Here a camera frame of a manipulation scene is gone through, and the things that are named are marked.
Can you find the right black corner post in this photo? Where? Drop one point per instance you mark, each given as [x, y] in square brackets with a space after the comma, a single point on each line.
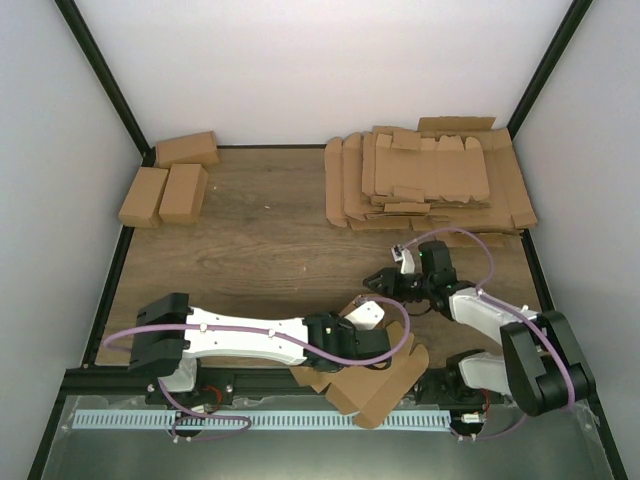
[560, 41]

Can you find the cardboard box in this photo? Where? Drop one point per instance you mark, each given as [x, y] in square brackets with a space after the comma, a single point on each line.
[199, 148]
[184, 193]
[370, 395]
[140, 208]

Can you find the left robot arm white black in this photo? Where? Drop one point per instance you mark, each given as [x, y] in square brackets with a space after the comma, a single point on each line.
[179, 335]

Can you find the left black corner post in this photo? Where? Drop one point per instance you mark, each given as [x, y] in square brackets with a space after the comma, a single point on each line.
[90, 48]

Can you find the stack of flat cardboard sheets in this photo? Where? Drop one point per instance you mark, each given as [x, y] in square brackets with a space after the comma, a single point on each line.
[448, 172]

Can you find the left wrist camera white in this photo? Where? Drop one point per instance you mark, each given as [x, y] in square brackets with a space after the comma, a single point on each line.
[363, 315]

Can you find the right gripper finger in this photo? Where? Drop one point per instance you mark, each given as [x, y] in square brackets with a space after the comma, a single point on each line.
[384, 277]
[386, 289]

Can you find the black corner post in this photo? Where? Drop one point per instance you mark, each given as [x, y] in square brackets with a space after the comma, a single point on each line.
[560, 41]
[90, 48]

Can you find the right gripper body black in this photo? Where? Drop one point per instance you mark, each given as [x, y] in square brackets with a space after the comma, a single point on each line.
[410, 291]

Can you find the folded cardboard box back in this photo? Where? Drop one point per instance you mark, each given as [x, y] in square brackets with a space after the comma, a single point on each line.
[199, 148]

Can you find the black aluminium frame rail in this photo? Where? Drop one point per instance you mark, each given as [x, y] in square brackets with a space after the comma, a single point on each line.
[443, 387]

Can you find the light blue slotted cable duct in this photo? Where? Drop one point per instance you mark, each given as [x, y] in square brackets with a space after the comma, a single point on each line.
[401, 420]

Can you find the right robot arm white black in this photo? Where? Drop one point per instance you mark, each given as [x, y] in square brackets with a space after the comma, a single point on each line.
[541, 367]

